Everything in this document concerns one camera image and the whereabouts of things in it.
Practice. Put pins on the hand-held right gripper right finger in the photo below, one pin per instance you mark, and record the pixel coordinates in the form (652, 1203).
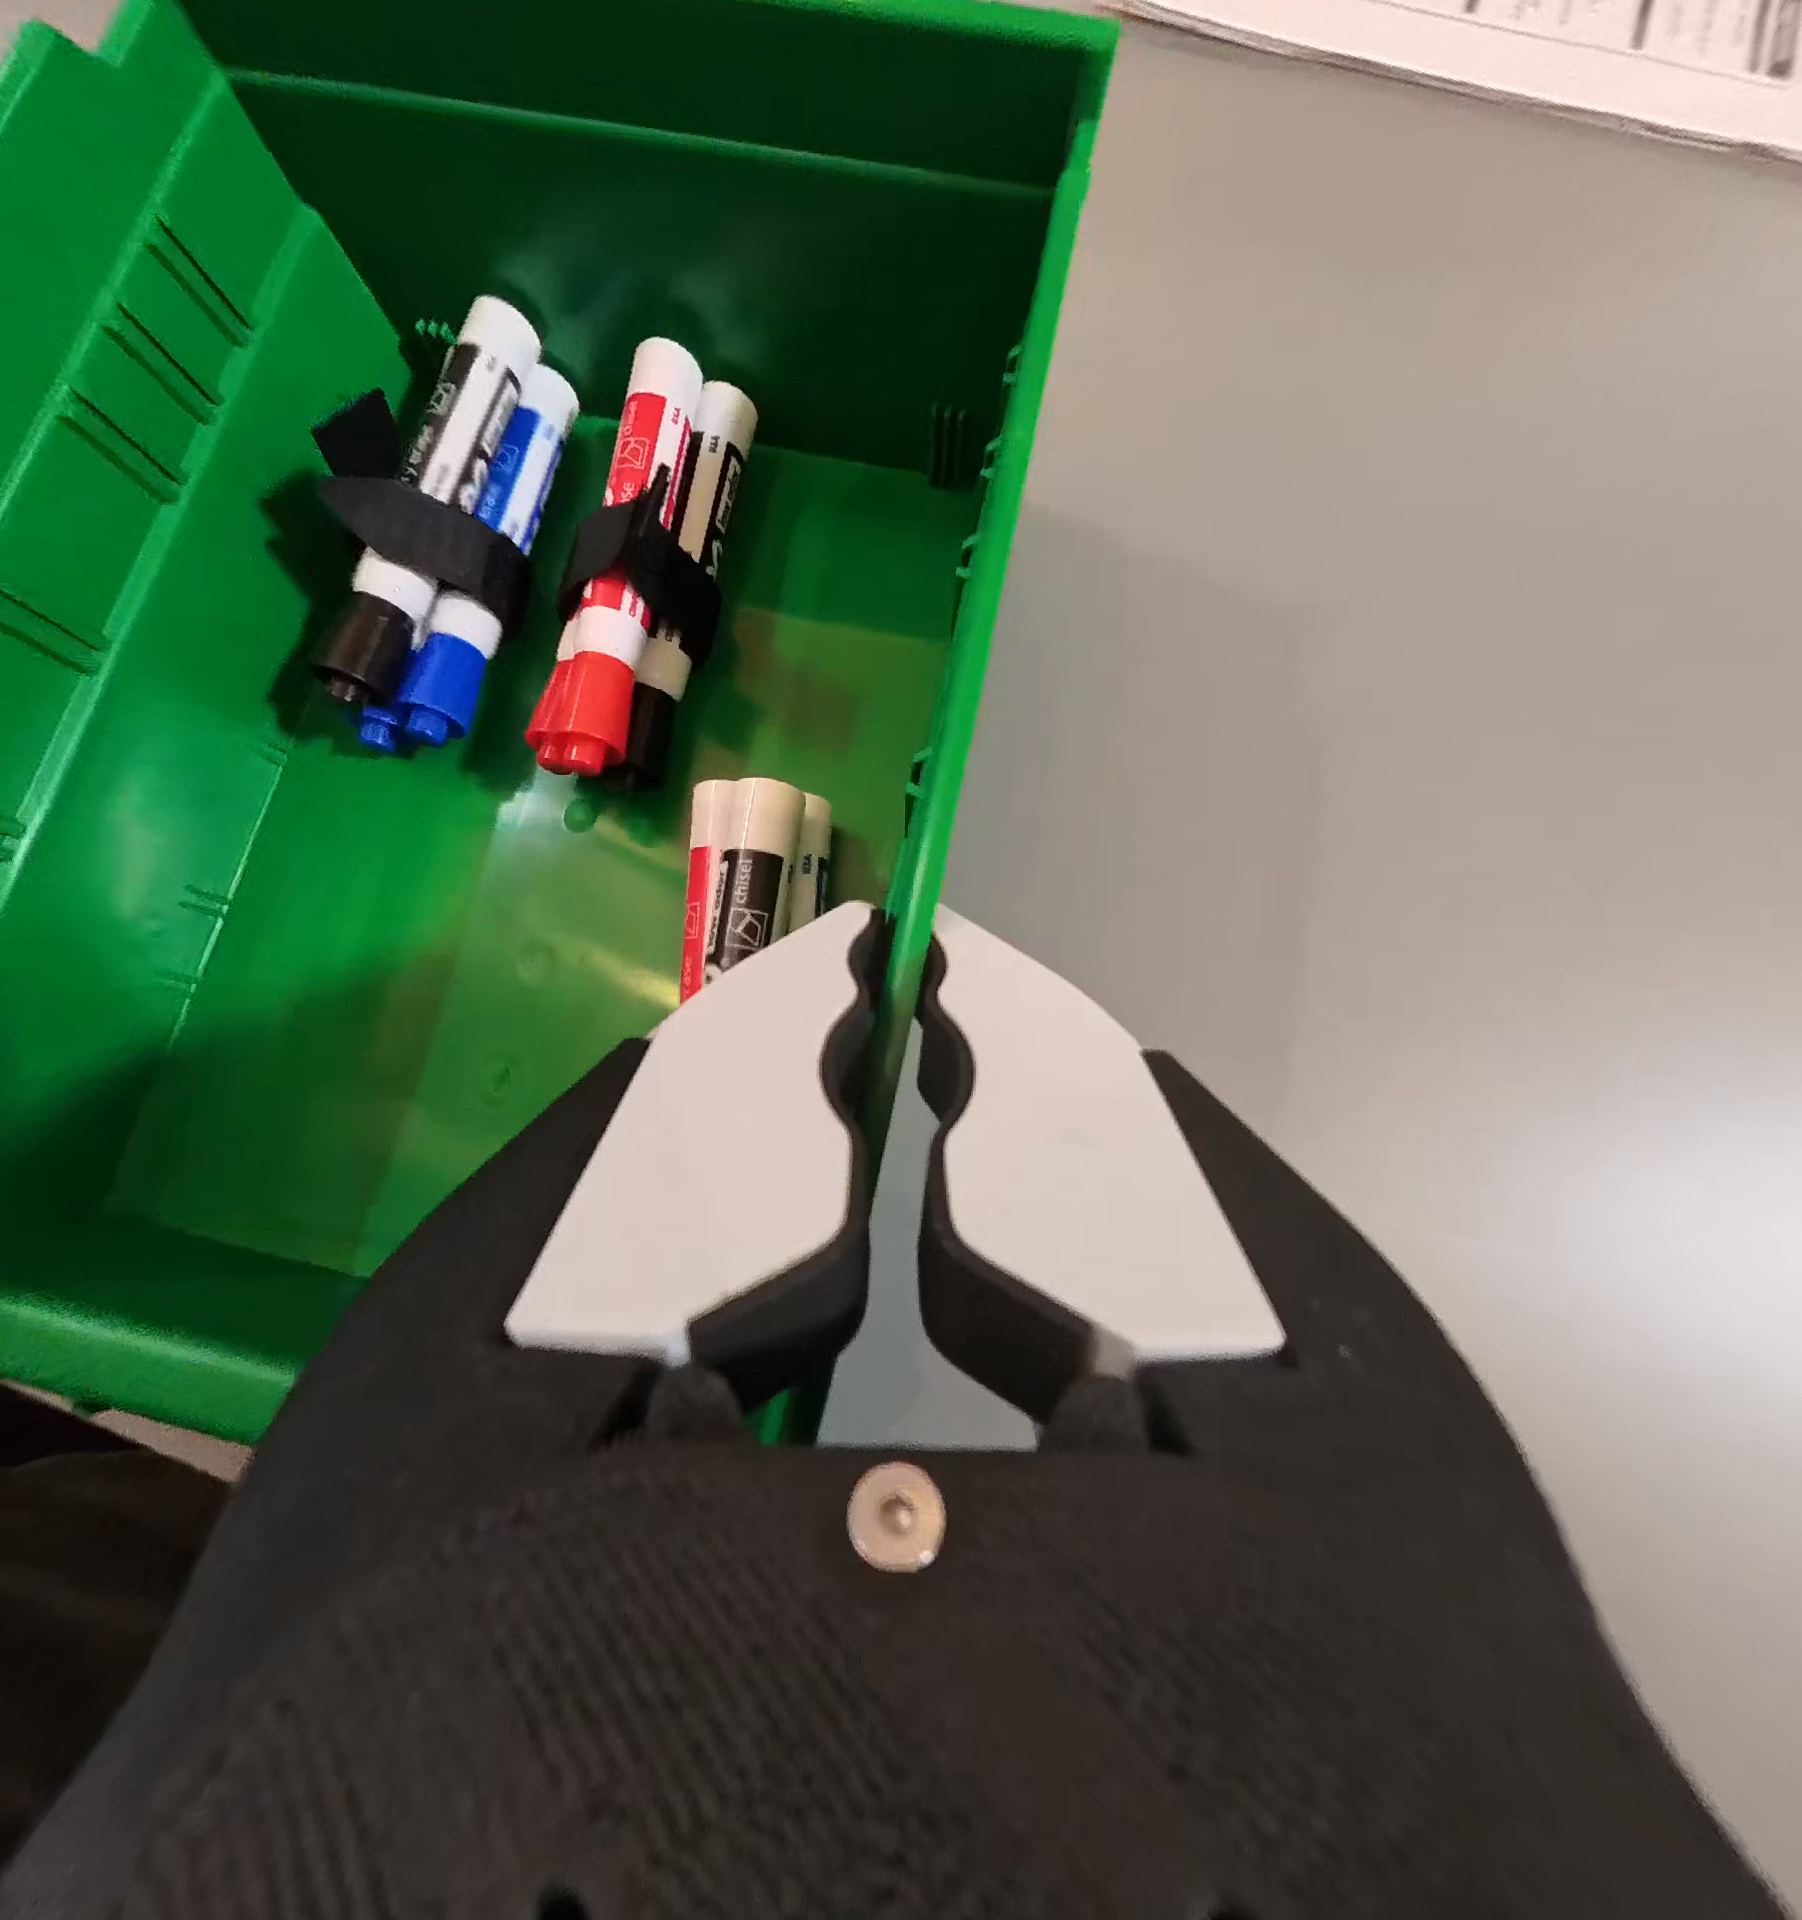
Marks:
(1096, 1188)

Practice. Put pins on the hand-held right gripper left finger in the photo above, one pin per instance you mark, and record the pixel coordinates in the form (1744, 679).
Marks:
(688, 1188)

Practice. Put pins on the red dry erase marker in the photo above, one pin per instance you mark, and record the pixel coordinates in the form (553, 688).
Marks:
(705, 885)
(643, 413)
(616, 606)

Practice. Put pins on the black dry erase marker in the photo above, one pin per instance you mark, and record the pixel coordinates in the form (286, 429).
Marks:
(455, 403)
(715, 448)
(754, 885)

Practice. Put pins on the green plastic bin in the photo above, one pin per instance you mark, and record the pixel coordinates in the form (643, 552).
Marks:
(317, 974)

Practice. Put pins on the laminated paper sheet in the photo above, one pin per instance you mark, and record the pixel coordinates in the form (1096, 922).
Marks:
(1442, 33)

